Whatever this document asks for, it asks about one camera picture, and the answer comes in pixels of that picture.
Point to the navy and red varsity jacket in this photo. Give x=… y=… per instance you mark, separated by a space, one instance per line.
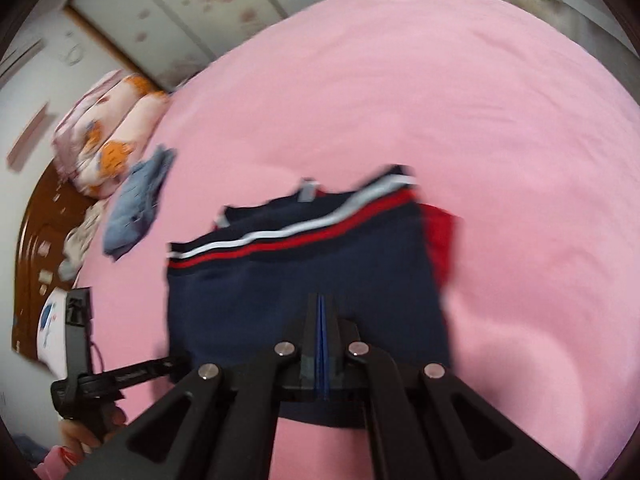
x=300 y=270

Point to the pink fleece bed blanket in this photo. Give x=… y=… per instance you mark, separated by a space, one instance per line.
x=450 y=135

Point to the folded cartoon bear quilt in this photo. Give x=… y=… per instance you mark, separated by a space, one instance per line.
x=110 y=135

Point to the folded blue jeans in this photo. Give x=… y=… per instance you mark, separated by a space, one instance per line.
x=137 y=205

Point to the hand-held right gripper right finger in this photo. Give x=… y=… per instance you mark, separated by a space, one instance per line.
x=334 y=360

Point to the small white printed pillow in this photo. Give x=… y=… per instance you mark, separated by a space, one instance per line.
x=55 y=330

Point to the person's left forearm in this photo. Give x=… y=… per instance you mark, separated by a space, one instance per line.
x=50 y=467

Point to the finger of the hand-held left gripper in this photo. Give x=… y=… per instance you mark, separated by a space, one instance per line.
x=147 y=371

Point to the crumpled pale cloth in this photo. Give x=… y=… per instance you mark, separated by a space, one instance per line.
x=82 y=240

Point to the brown wooden headboard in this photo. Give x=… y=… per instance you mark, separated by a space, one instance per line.
x=40 y=240

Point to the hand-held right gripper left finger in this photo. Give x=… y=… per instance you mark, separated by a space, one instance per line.
x=311 y=360

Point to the person's left hand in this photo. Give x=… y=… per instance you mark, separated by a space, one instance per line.
x=82 y=437

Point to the floral panel wardrobe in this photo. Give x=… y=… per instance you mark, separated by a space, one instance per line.
x=200 y=10

